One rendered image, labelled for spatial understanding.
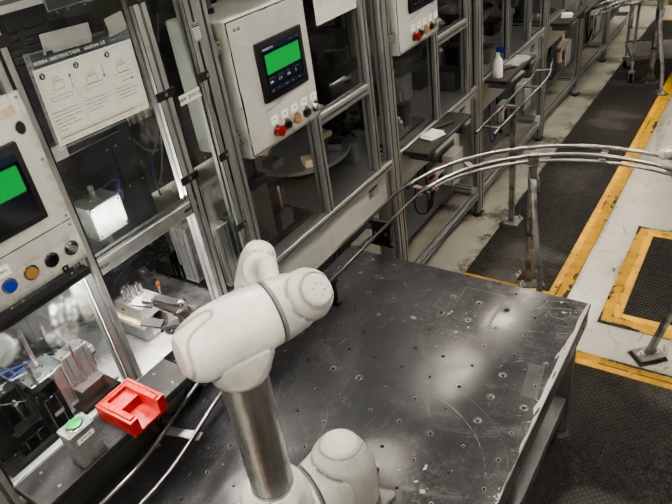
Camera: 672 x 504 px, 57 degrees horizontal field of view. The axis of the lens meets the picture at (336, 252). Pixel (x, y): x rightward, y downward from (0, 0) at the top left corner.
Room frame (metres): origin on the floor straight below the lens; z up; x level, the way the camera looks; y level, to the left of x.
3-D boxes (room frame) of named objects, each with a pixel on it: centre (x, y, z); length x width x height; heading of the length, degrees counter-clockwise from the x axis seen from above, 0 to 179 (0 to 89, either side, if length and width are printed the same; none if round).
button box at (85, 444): (1.19, 0.75, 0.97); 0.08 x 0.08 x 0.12; 52
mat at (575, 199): (5.01, -2.71, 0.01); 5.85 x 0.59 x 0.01; 142
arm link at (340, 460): (1.05, 0.07, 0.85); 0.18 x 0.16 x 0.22; 118
